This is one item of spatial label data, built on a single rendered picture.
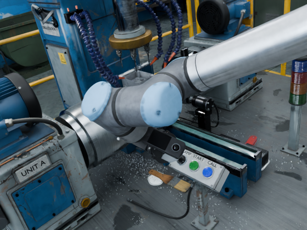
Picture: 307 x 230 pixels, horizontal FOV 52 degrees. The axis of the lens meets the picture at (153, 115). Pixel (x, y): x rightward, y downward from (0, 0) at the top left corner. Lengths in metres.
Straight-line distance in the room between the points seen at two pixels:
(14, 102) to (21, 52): 4.31
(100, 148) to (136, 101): 0.55
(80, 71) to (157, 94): 0.86
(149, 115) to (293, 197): 0.76
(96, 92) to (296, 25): 0.42
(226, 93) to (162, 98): 1.09
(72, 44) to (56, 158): 0.54
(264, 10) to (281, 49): 4.19
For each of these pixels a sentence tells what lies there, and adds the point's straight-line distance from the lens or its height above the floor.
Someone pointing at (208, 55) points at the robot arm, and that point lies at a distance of 0.68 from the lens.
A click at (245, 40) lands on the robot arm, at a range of 0.64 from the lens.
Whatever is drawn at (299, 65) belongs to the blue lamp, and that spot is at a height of 1.19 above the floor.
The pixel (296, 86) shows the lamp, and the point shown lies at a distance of 1.28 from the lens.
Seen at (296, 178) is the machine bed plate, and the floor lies 0.80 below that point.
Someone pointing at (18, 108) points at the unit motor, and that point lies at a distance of 1.03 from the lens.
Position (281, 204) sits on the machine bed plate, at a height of 0.80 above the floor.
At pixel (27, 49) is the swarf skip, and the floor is 0.44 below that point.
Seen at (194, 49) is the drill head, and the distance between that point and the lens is 1.58.
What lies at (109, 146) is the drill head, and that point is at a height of 1.02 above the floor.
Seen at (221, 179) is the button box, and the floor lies 1.05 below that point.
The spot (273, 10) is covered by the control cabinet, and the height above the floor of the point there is 0.57.
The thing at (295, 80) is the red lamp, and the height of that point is 1.13.
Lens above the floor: 1.67
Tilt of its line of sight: 29 degrees down
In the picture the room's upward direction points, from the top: 10 degrees counter-clockwise
